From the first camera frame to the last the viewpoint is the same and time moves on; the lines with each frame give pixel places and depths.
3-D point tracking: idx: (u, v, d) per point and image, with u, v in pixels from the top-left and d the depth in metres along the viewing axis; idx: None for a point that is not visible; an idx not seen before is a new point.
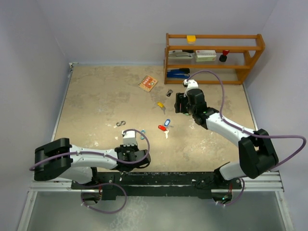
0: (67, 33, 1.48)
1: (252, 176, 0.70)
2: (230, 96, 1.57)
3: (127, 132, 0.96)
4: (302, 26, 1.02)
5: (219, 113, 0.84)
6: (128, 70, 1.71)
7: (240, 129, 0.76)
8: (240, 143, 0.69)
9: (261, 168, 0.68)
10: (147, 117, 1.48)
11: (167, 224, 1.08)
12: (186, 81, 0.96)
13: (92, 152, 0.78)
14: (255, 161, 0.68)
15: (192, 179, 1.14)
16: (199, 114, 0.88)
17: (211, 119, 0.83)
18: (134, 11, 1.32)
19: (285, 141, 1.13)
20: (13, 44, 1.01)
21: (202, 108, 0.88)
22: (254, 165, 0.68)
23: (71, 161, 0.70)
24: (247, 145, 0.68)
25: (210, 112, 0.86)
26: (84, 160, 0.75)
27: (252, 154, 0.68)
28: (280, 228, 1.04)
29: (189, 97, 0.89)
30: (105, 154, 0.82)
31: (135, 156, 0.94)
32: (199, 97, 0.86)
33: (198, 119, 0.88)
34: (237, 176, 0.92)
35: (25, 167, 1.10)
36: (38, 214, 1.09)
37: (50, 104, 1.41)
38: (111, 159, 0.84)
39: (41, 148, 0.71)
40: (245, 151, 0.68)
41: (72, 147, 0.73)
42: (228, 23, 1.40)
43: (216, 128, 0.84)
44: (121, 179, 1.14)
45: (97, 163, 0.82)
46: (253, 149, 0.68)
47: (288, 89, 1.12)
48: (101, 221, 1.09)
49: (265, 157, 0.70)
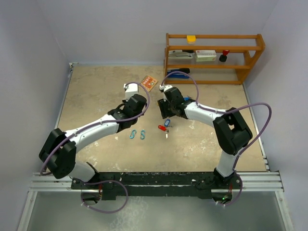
0: (67, 33, 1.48)
1: (230, 152, 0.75)
2: (230, 96, 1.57)
3: (129, 85, 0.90)
4: (303, 25, 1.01)
5: (195, 102, 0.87)
6: (128, 70, 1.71)
7: (214, 111, 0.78)
8: (214, 122, 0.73)
9: (237, 142, 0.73)
10: (147, 117, 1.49)
11: (167, 224, 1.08)
12: (161, 86, 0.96)
13: (88, 126, 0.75)
14: (230, 136, 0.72)
15: (192, 179, 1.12)
16: (178, 106, 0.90)
17: (187, 108, 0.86)
18: (134, 12, 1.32)
19: (284, 140, 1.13)
20: (12, 44, 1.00)
21: (180, 101, 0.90)
22: (230, 141, 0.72)
23: (74, 143, 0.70)
24: (221, 123, 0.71)
25: (187, 103, 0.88)
26: (85, 135, 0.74)
27: (227, 131, 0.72)
28: (280, 228, 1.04)
29: (166, 95, 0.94)
30: (101, 121, 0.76)
31: (130, 107, 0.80)
32: (174, 92, 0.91)
33: (178, 110, 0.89)
34: (232, 169, 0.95)
35: (25, 167, 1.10)
36: (38, 214, 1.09)
37: (50, 103, 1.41)
38: (109, 122, 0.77)
39: (44, 150, 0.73)
40: (221, 129, 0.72)
41: (67, 132, 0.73)
42: (228, 23, 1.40)
43: (196, 115, 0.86)
44: (121, 179, 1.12)
45: (101, 134, 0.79)
46: (227, 127, 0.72)
47: (288, 89, 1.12)
48: (101, 221, 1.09)
49: (240, 132, 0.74)
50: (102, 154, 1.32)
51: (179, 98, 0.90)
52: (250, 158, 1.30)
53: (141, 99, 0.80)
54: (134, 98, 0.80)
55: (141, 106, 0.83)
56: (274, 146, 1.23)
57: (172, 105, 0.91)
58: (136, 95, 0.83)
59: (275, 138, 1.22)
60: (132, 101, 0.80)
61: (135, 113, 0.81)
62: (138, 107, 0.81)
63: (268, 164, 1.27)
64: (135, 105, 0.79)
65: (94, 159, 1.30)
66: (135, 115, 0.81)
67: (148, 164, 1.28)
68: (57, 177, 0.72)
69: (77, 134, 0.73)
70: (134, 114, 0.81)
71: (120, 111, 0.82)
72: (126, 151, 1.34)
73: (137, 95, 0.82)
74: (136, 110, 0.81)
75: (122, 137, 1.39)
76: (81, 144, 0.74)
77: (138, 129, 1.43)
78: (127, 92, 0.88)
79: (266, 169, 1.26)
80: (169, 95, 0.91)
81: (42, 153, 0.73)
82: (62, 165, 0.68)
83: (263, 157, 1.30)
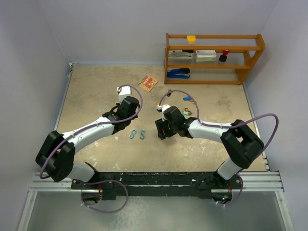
0: (67, 33, 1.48)
1: (246, 165, 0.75)
2: (230, 96, 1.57)
3: (122, 87, 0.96)
4: (302, 26, 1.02)
5: (197, 120, 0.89)
6: (128, 70, 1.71)
7: (219, 126, 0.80)
8: (223, 137, 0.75)
9: (250, 155, 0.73)
10: (147, 116, 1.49)
11: (167, 224, 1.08)
12: (159, 106, 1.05)
13: (84, 128, 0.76)
14: (241, 150, 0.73)
15: (192, 179, 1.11)
16: (181, 126, 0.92)
17: (191, 127, 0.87)
18: (134, 11, 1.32)
19: (285, 140, 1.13)
20: (13, 44, 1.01)
21: (181, 120, 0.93)
22: (242, 154, 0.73)
23: (72, 144, 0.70)
24: (229, 138, 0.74)
25: (188, 122, 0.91)
26: (83, 137, 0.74)
27: (237, 145, 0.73)
28: (280, 228, 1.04)
29: (166, 116, 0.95)
30: (97, 123, 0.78)
31: (123, 109, 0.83)
32: (173, 112, 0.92)
33: (181, 131, 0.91)
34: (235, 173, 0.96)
35: (25, 167, 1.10)
36: (38, 214, 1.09)
37: (50, 103, 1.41)
38: (105, 123, 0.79)
39: (41, 154, 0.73)
40: (230, 145, 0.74)
41: (65, 134, 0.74)
42: (228, 23, 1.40)
43: (200, 134, 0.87)
44: (121, 179, 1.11)
45: (97, 135, 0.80)
46: (236, 141, 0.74)
47: (288, 88, 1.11)
48: (101, 221, 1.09)
49: (250, 143, 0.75)
50: (102, 154, 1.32)
51: (181, 118, 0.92)
52: None
53: (134, 101, 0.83)
54: (127, 100, 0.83)
55: (134, 108, 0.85)
56: (275, 145, 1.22)
57: (174, 126, 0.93)
58: (129, 96, 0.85)
59: (275, 138, 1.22)
60: (124, 103, 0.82)
61: (129, 114, 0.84)
62: (131, 108, 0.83)
63: (268, 165, 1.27)
64: (128, 107, 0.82)
65: (94, 159, 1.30)
66: (129, 116, 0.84)
67: (149, 164, 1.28)
68: (56, 179, 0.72)
69: (74, 135, 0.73)
70: (128, 115, 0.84)
71: (114, 114, 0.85)
72: (126, 151, 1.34)
73: (130, 97, 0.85)
74: (130, 111, 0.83)
75: (122, 137, 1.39)
76: (79, 147, 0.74)
77: (138, 129, 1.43)
78: (120, 94, 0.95)
79: (266, 169, 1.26)
80: (170, 116, 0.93)
81: (39, 157, 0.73)
82: (61, 166, 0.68)
83: (263, 157, 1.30)
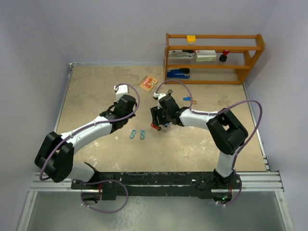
0: (67, 33, 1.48)
1: (229, 151, 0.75)
2: (230, 96, 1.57)
3: (120, 86, 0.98)
4: (302, 26, 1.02)
5: (188, 108, 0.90)
6: (128, 70, 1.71)
7: (207, 114, 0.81)
8: (208, 124, 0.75)
9: (233, 142, 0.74)
10: (147, 116, 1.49)
11: (167, 224, 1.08)
12: (155, 94, 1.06)
13: (83, 128, 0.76)
14: (225, 136, 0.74)
15: (192, 179, 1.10)
16: (174, 114, 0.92)
17: (183, 115, 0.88)
18: (134, 12, 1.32)
19: (285, 140, 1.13)
20: (13, 44, 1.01)
21: (174, 109, 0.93)
22: (226, 141, 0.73)
23: (71, 144, 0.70)
24: (214, 124, 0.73)
25: (181, 110, 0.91)
26: (81, 137, 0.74)
27: (222, 131, 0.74)
28: (280, 228, 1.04)
29: (161, 104, 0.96)
30: (95, 122, 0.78)
31: (121, 107, 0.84)
32: (168, 100, 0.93)
33: (173, 119, 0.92)
34: (230, 169, 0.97)
35: (25, 166, 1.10)
36: (38, 215, 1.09)
37: (50, 103, 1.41)
38: (103, 122, 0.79)
39: (40, 156, 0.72)
40: (214, 131, 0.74)
41: (63, 135, 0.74)
42: (228, 23, 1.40)
43: (191, 121, 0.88)
44: (121, 179, 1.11)
45: (95, 135, 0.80)
46: (221, 127, 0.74)
47: (289, 88, 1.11)
48: (101, 222, 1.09)
49: (235, 131, 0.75)
50: (102, 154, 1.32)
51: (174, 107, 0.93)
52: (250, 158, 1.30)
53: (131, 99, 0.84)
54: (124, 99, 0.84)
55: (131, 107, 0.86)
56: (275, 145, 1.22)
57: (168, 114, 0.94)
58: (126, 96, 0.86)
59: (275, 138, 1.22)
60: (121, 102, 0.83)
61: (127, 112, 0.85)
62: (128, 107, 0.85)
63: (268, 164, 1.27)
64: (126, 105, 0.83)
65: (94, 159, 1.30)
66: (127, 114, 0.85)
67: (148, 164, 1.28)
68: (57, 180, 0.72)
69: (73, 135, 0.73)
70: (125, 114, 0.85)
71: (111, 113, 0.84)
72: (126, 151, 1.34)
73: (126, 96, 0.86)
74: (127, 109, 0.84)
75: (122, 137, 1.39)
76: (77, 147, 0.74)
77: (138, 129, 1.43)
78: (117, 93, 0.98)
79: (266, 169, 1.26)
80: (163, 104, 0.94)
81: (38, 158, 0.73)
82: (61, 167, 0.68)
83: (263, 157, 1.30)
